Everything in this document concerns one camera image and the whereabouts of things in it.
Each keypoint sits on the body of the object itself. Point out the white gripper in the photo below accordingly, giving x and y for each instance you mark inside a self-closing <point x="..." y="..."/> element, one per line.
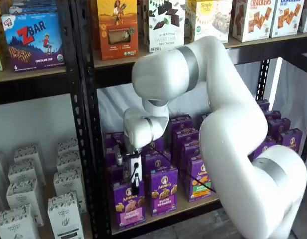
<point x="129" y="166"/>

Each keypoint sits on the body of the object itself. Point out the purple box with pink patch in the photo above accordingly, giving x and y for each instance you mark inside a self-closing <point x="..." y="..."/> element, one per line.
<point x="129" y="209"/>

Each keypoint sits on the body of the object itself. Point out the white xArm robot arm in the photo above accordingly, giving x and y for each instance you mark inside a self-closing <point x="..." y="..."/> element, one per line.
<point x="230" y="149"/>

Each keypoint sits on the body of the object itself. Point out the purple Annie's bunny grahams box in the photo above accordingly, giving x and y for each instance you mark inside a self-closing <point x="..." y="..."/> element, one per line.
<point x="164" y="191"/>

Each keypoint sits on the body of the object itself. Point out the wooden shelf board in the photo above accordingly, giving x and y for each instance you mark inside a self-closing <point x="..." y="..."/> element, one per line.
<point x="31" y="76"/>
<point x="163" y="221"/>
<point x="113" y="64"/>

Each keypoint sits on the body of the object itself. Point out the purple box with green patch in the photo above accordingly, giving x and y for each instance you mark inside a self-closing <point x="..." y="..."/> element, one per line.
<point x="198" y="174"/>

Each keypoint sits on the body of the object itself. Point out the orange cracker box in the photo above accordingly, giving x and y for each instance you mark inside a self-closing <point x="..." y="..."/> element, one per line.
<point x="117" y="30"/>

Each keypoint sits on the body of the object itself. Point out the white mint chocolate thins box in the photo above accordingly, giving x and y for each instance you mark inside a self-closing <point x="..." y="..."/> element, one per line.
<point x="166" y="27"/>

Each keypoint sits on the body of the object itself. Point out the blue purple Zbar box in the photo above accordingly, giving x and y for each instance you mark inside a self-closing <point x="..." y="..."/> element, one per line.
<point x="34" y="42"/>

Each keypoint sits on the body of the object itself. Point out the white yellow Simple Mills box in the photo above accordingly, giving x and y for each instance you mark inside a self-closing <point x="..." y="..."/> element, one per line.
<point x="210" y="17"/>

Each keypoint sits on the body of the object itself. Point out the white crackers box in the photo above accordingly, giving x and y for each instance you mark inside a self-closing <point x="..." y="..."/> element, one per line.
<point x="253" y="20"/>
<point x="286" y="18"/>

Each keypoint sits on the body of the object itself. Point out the blue snack box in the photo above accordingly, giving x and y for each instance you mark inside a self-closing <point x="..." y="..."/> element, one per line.
<point x="31" y="7"/>

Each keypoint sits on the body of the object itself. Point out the white cloth backdrop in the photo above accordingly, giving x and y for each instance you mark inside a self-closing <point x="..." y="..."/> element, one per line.
<point x="111" y="107"/>

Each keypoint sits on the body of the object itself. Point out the black metal shelving unit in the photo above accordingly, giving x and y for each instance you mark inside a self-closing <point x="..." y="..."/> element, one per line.
<point x="31" y="92"/>
<point x="113" y="77"/>

